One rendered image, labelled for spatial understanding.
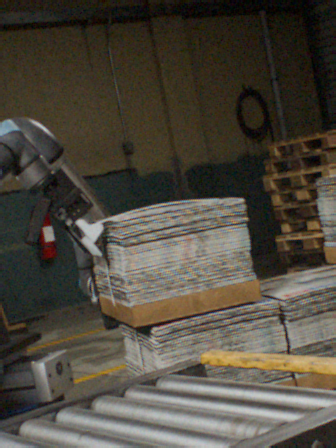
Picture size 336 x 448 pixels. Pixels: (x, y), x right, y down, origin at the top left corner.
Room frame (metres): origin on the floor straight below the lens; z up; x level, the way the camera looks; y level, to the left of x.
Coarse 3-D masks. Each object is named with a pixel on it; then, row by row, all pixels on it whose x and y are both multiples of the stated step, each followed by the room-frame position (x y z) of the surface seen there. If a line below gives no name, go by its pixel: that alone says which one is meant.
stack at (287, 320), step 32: (288, 288) 2.19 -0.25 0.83; (320, 288) 2.08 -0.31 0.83; (192, 320) 2.00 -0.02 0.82; (224, 320) 2.02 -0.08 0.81; (256, 320) 2.04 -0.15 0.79; (288, 320) 2.06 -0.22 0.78; (320, 320) 2.08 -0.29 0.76; (128, 352) 2.32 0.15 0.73; (160, 352) 1.98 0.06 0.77; (192, 352) 2.00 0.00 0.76; (256, 352) 2.03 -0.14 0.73; (288, 352) 2.08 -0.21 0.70; (320, 352) 2.07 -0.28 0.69
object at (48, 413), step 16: (176, 368) 1.64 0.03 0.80; (192, 368) 1.64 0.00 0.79; (128, 384) 1.58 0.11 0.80; (144, 384) 1.59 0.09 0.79; (64, 400) 1.55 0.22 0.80; (80, 400) 1.53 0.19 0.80; (16, 416) 1.50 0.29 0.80; (32, 416) 1.47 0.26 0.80; (48, 416) 1.48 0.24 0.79; (16, 432) 1.45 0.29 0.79
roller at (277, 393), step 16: (160, 384) 1.58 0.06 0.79; (176, 384) 1.55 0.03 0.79; (192, 384) 1.52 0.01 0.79; (208, 384) 1.48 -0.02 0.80; (224, 384) 1.46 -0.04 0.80; (240, 384) 1.43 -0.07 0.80; (256, 384) 1.41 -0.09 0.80; (272, 384) 1.39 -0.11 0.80; (272, 400) 1.35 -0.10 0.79; (288, 400) 1.32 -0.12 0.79; (304, 400) 1.30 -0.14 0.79; (320, 400) 1.27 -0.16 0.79
